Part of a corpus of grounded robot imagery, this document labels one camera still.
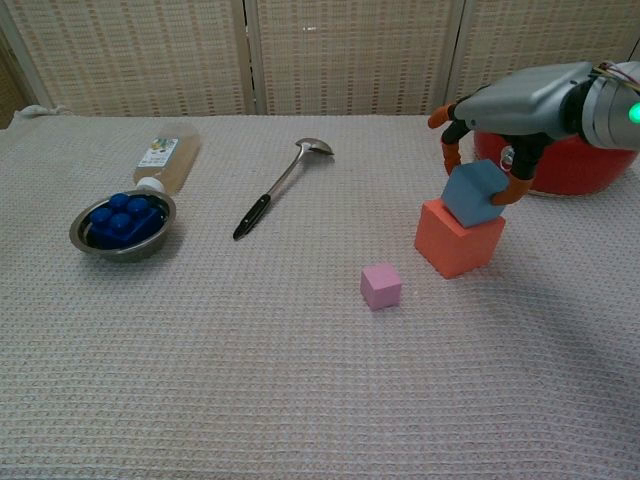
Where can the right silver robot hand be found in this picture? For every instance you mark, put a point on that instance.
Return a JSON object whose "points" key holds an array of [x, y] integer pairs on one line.
{"points": [[520, 105]]}

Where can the woven beige tablecloth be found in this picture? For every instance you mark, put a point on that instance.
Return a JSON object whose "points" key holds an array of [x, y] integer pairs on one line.
{"points": [[250, 375]]}

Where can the small pink foam cube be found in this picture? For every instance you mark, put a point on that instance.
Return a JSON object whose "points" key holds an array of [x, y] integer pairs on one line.
{"points": [[381, 287]]}

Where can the blue foam cube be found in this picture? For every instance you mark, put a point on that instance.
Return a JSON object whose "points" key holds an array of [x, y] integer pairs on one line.
{"points": [[472, 197]]}

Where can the blue toy brick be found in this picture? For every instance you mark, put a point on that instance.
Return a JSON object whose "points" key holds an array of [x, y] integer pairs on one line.
{"points": [[122, 225]]}

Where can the large orange foam cube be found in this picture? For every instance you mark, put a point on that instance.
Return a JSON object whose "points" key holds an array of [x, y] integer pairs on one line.
{"points": [[460, 250]]}

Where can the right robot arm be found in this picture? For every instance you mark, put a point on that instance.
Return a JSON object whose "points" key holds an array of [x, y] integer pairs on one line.
{"points": [[610, 115]]}

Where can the brown pouch white cap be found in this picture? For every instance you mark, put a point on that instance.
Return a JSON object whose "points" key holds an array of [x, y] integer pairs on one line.
{"points": [[170, 155]]}

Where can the red drum white skin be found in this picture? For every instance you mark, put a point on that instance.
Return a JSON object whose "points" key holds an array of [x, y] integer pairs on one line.
{"points": [[580, 167]]}

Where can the bamboo screen panel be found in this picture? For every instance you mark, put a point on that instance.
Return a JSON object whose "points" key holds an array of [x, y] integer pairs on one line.
{"points": [[135, 55], [540, 30], [350, 55], [10, 80]]}

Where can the steel bowl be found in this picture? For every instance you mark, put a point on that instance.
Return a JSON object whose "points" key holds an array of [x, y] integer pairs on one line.
{"points": [[125, 254]]}

